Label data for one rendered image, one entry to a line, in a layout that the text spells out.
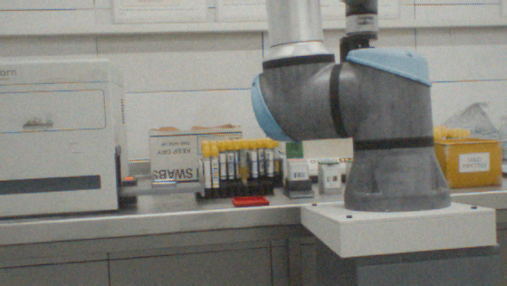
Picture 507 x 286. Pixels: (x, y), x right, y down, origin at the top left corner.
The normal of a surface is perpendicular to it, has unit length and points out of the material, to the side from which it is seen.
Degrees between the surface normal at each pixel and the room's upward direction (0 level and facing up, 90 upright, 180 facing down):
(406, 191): 68
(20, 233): 90
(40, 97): 90
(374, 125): 87
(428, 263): 90
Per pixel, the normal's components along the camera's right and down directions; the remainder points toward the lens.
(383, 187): -0.44, -0.30
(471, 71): 0.14, 0.05
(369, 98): -0.45, 0.04
